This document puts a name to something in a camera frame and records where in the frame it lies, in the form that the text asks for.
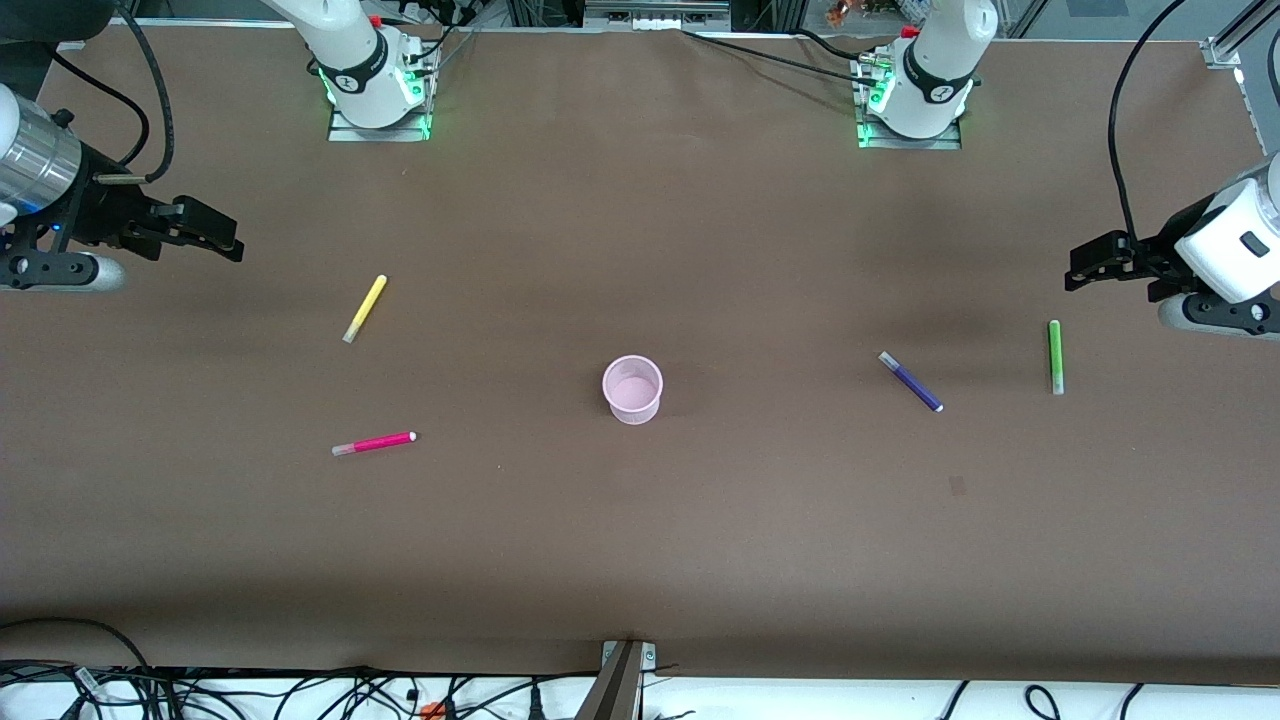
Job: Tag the purple marker pen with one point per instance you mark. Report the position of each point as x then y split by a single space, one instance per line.
912 382

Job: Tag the aluminium corner extrusion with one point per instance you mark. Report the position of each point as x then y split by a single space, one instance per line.
1235 40

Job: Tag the green marker pen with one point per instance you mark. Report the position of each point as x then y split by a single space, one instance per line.
1055 355

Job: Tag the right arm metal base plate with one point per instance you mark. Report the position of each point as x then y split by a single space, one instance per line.
345 133

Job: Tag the pink mesh pen holder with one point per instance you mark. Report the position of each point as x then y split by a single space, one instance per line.
633 395

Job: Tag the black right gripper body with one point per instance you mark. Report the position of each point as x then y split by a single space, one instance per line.
103 212

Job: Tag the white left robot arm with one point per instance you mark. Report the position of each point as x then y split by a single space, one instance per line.
940 60

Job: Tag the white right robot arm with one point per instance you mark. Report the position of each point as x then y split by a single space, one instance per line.
350 50

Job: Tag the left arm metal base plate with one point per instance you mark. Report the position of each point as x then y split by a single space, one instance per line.
905 143

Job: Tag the yellow marker pen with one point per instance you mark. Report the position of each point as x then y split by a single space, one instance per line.
365 308

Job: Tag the pink marker pen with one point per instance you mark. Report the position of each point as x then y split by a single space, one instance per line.
375 443

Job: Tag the orange object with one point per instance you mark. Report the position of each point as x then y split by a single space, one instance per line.
845 12

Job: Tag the aluminium camera post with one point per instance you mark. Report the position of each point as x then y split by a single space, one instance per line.
615 690

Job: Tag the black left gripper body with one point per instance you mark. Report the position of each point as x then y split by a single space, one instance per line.
1152 256

